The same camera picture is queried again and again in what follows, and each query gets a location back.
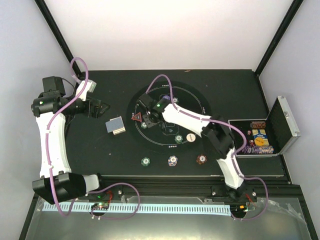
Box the light blue slotted strip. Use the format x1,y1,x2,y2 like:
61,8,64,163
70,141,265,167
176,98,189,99
42,202,231,216

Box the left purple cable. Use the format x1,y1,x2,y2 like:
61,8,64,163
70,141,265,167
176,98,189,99
46,57,140,221

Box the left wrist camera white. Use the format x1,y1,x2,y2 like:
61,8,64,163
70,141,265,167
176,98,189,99
75,80,97,102

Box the green chip stack source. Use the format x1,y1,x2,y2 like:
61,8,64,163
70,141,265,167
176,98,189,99
140,157,151,167

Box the left circuit board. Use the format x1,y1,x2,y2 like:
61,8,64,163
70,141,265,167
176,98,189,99
91,202,109,211

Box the boxed card deck in case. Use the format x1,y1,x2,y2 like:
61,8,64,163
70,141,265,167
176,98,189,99
252,129,270,146

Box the brown orange chip stack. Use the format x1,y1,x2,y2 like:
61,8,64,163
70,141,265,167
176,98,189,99
196,154,208,165

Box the green chips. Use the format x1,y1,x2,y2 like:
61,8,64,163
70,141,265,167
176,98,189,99
174,134,183,143
140,122,148,129
172,97,179,104

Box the round black poker mat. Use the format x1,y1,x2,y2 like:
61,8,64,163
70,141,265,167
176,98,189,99
126,81,212,155

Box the red triangular button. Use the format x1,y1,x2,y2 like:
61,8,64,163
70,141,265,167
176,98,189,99
131,112,143,123

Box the red dice in case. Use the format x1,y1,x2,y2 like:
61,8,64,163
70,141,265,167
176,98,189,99
246,130,255,147

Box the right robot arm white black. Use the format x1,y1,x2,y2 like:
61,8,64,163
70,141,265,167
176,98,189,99
137,93,246,202

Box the circuit board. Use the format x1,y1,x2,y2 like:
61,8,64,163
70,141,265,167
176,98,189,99
234,204,256,213
91,202,109,211

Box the purple round button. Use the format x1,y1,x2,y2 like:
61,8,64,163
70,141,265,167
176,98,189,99
162,95,171,101

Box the purple chip row in case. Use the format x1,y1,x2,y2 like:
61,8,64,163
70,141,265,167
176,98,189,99
240,145,274,155

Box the black aluminium rail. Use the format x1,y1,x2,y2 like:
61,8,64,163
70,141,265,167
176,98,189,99
98,174,237,198

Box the aluminium poker case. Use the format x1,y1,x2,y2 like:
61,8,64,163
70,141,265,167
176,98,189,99
228,96,301,158

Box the brown chip row in case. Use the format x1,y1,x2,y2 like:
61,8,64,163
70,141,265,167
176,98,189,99
250,121,267,129

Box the right circuit board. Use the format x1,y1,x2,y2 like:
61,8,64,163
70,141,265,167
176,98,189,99
234,204,256,213

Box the white dealer button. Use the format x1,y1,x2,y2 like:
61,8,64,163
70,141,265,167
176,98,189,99
186,133,196,143

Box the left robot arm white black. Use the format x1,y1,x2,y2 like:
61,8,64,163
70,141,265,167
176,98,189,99
31,76,110,205

